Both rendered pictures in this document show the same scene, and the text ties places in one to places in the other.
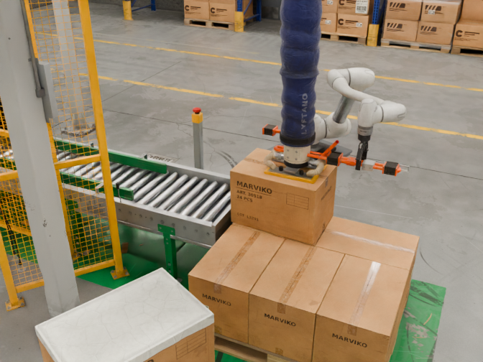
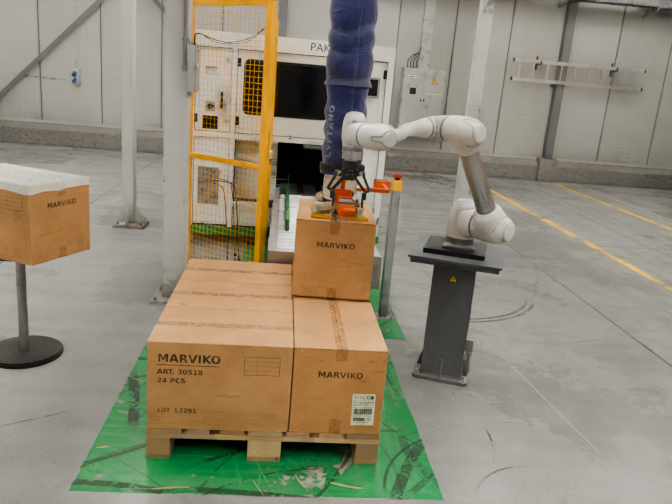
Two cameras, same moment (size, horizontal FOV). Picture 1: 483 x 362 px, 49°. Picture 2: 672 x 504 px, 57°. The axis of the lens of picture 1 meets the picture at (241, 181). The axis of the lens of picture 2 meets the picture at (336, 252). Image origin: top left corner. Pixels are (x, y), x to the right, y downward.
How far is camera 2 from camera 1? 3.61 m
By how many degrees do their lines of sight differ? 56
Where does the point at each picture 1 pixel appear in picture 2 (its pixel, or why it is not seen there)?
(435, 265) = (493, 485)
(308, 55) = (335, 56)
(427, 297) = (398, 481)
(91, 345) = not seen: outside the picture
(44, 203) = (167, 161)
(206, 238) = not seen: hidden behind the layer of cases
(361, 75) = (455, 122)
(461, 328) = not seen: outside the picture
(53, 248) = (166, 206)
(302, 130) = (326, 151)
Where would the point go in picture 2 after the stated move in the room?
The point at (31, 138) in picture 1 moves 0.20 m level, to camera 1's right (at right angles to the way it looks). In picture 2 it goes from (168, 101) to (176, 103)
